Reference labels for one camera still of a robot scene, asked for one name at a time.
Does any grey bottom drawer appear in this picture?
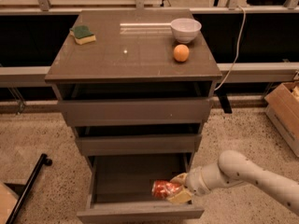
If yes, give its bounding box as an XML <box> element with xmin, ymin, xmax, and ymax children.
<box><xmin>78</xmin><ymin>153</ymin><xmax>204</xmax><ymax>224</ymax></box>

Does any grey drawer cabinet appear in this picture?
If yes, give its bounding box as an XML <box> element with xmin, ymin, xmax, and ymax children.
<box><xmin>44</xmin><ymin>8</ymin><xmax>223</xmax><ymax>161</ymax></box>

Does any grey top drawer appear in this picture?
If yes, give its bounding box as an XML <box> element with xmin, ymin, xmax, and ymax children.
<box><xmin>58</xmin><ymin>98</ymin><xmax>211</xmax><ymax>127</ymax></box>

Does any grey middle drawer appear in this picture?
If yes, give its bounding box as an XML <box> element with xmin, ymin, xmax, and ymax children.
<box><xmin>76</xmin><ymin>134</ymin><xmax>202</xmax><ymax>156</ymax></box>

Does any black metal leg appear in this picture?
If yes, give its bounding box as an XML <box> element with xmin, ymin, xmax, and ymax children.
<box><xmin>6</xmin><ymin>153</ymin><xmax>52</xmax><ymax>224</ymax></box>

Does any grey drawer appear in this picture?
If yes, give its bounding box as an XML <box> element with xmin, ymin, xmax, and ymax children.
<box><xmin>58</xmin><ymin>98</ymin><xmax>211</xmax><ymax>127</ymax></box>
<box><xmin>78</xmin><ymin>153</ymin><xmax>204</xmax><ymax>224</ymax></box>
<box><xmin>76</xmin><ymin>134</ymin><xmax>202</xmax><ymax>156</ymax></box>

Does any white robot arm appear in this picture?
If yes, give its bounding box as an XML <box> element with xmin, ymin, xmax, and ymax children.
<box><xmin>170</xmin><ymin>150</ymin><xmax>299</xmax><ymax>216</ymax></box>

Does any red coke can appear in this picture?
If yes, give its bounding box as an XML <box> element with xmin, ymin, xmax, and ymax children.
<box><xmin>151</xmin><ymin>180</ymin><xmax>182</xmax><ymax>199</ymax></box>

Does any white bowl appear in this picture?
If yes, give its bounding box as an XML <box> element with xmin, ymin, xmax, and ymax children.
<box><xmin>170</xmin><ymin>18</ymin><xmax>202</xmax><ymax>44</ymax></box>

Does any cardboard box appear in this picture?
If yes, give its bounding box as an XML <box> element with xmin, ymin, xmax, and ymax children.
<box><xmin>265</xmin><ymin>81</ymin><xmax>299</xmax><ymax>157</ymax></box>

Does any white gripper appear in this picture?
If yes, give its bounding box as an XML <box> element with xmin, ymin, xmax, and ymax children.
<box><xmin>166</xmin><ymin>167</ymin><xmax>210</xmax><ymax>204</ymax></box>

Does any white cable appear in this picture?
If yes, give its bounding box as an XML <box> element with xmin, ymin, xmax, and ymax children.
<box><xmin>214</xmin><ymin>6</ymin><xmax>247</xmax><ymax>91</ymax></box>

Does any green yellow sponge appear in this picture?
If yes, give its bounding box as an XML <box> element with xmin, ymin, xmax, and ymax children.
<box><xmin>69</xmin><ymin>25</ymin><xmax>96</xmax><ymax>45</ymax></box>

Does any orange fruit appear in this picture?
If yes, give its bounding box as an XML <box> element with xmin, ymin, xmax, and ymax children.
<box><xmin>173</xmin><ymin>44</ymin><xmax>190</xmax><ymax>63</ymax></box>

